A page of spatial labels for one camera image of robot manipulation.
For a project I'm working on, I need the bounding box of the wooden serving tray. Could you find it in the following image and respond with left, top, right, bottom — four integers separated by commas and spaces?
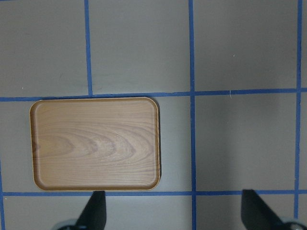
29, 97, 161, 191

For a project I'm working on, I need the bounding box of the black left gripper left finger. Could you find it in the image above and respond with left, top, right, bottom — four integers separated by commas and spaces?
76, 191, 106, 230

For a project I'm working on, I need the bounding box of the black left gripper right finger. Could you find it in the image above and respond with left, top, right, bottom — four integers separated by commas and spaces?
241, 189, 291, 230

